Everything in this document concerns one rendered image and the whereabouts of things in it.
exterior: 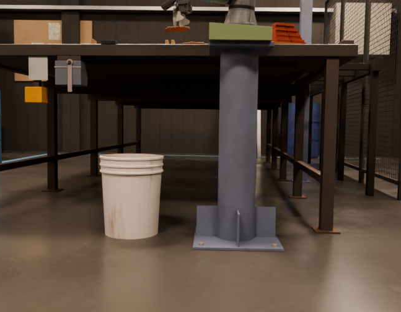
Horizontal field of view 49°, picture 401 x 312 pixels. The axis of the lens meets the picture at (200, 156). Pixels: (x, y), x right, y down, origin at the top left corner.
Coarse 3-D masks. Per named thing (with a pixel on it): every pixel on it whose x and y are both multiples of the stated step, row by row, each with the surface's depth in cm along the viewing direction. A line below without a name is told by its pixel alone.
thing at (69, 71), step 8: (64, 56) 222; (72, 56) 222; (80, 56) 222; (56, 64) 221; (64, 64) 221; (72, 64) 221; (80, 64) 220; (56, 72) 222; (64, 72) 221; (72, 72) 221; (80, 72) 221; (56, 80) 222; (64, 80) 221; (72, 80) 221; (80, 80) 221
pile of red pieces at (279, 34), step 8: (272, 24) 314; (280, 24) 310; (288, 24) 311; (272, 32) 314; (280, 32) 310; (288, 32) 312; (296, 32) 314; (272, 40) 313; (280, 40) 307; (288, 40) 309; (296, 40) 311
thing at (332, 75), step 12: (324, 60) 219; (336, 60) 213; (324, 72) 218; (336, 72) 213; (324, 84) 217; (336, 84) 214; (324, 96) 217; (336, 96) 214; (324, 108) 216; (336, 108) 215; (324, 120) 216; (336, 120) 215; (324, 132) 216; (336, 132) 215; (324, 144) 216; (324, 156) 217; (324, 168) 217; (324, 180) 217; (324, 192) 218; (324, 204) 218; (324, 216) 219; (312, 228) 225; (324, 228) 219; (336, 228) 223
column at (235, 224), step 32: (224, 64) 193; (256, 64) 193; (224, 96) 193; (256, 96) 194; (224, 128) 194; (256, 128) 196; (224, 160) 195; (224, 192) 195; (224, 224) 196; (256, 224) 202
